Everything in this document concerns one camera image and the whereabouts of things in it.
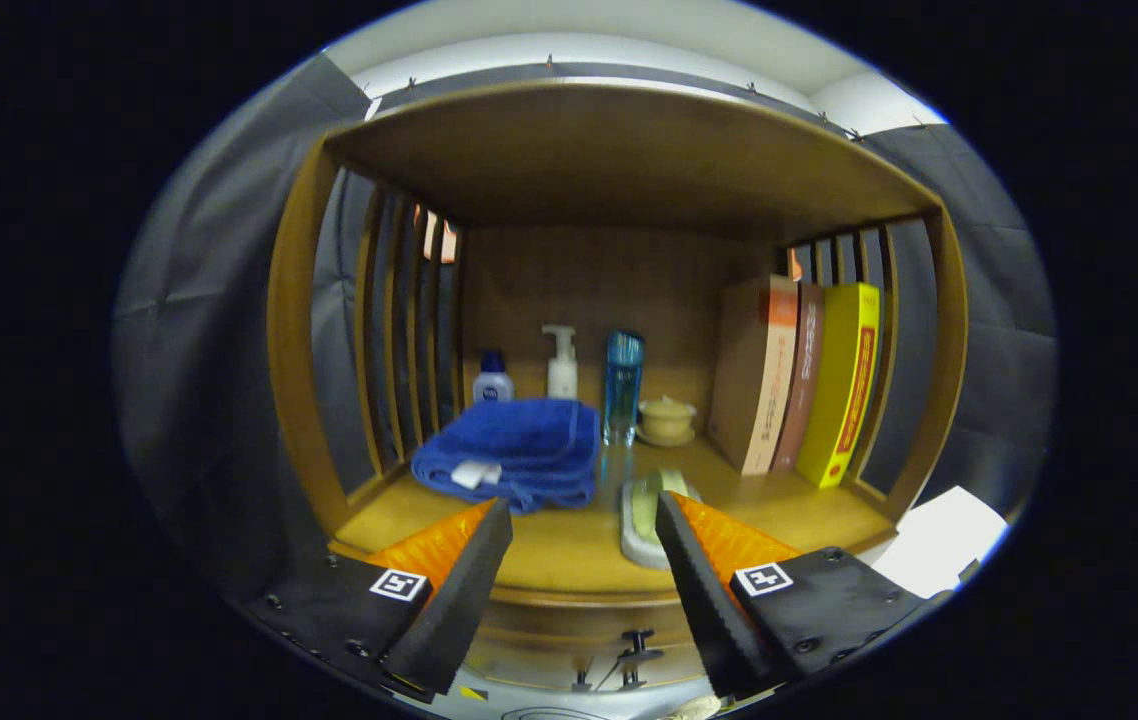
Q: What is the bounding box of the blue glass bottle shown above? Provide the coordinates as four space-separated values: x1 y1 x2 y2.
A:
602 330 646 448

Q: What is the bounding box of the wooden cabinet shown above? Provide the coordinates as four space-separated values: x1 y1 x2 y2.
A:
267 80 970 696

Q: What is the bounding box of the white pump bottle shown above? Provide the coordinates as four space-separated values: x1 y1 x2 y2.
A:
541 324 580 401

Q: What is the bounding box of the yellow book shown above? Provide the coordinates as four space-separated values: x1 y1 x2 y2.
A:
795 283 882 490

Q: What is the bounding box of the orange and white book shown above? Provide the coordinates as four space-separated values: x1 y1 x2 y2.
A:
707 275 800 476

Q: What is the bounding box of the green and white scrub brush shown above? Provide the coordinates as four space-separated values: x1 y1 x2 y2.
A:
619 468 702 571

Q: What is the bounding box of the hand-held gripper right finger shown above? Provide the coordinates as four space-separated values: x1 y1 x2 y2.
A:
655 490 955 701

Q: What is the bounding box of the brown book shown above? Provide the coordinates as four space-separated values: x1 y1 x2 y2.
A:
771 282 827 473

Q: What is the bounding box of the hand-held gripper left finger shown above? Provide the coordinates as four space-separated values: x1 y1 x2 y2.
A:
244 497 515 701

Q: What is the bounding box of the beige lidded teacup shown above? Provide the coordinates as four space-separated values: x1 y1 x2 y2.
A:
636 396 698 448

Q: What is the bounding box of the wooden countertop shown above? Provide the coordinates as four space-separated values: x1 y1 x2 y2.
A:
329 435 898 609

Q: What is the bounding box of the blue folded towel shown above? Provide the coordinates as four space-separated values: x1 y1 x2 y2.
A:
411 398 602 515

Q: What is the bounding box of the small white blue-capped bottle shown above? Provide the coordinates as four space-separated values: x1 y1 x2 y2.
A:
472 349 515 405

